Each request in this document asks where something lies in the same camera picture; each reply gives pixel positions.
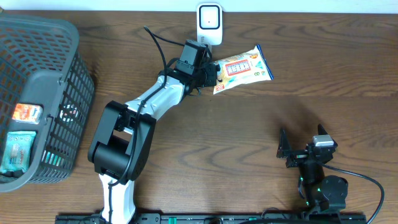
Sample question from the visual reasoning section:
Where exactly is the yellow snack bag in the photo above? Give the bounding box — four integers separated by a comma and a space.
213, 44, 274, 95

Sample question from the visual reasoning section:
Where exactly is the orange tissue pack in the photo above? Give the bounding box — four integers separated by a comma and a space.
12, 103, 43, 124

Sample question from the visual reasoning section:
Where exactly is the green wet wipes pack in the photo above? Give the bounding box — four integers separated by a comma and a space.
1, 131, 36, 174

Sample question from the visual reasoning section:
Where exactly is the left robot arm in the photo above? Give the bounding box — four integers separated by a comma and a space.
88, 40, 220, 223

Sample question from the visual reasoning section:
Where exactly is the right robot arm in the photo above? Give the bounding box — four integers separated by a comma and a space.
276, 124, 348, 223

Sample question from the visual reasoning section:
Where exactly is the white barcode scanner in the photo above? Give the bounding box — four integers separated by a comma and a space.
197, 2, 223, 46

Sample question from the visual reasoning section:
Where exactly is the grey plastic shopping basket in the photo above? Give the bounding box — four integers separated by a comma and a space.
1, 14, 95, 192

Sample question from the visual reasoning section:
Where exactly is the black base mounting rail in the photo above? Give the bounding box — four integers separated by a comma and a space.
55, 212, 368, 224

